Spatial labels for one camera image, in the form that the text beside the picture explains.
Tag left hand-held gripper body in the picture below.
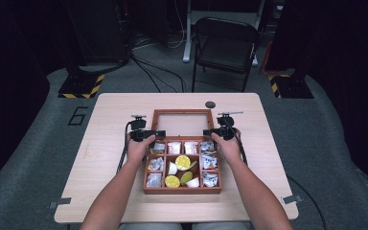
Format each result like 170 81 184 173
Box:
128 114 151 143

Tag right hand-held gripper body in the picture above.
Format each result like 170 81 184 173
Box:
216 110 244 142

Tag wooden box with glass lid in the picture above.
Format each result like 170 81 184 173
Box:
142 108 223 196

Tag person's left hand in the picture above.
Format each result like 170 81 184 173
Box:
125 133 157 167

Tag person's right hand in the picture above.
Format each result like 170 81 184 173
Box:
210 127 242 166

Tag group of white sachets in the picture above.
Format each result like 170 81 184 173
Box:
146 141 220 189

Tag large yellow lid cup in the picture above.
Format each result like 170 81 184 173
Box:
174 154 193 172

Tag small yellow lid cup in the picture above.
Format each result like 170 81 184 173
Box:
164 174 181 189

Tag green lid cup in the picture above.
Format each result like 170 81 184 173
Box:
179 171 195 186

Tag hazard striped stand base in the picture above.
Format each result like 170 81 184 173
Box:
267 73 314 100
57 72 105 100

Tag black folding chair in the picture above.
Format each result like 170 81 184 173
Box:
191 16 261 94

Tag grey tape strip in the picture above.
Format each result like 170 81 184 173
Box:
48 196 73 210
281 195 304 205

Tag dark computer tower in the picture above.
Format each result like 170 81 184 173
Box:
61 0 132 66

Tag left hand-held gripper cable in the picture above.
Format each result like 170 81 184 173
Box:
116 120 136 175

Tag black floor cables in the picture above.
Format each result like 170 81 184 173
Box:
129 51 187 94

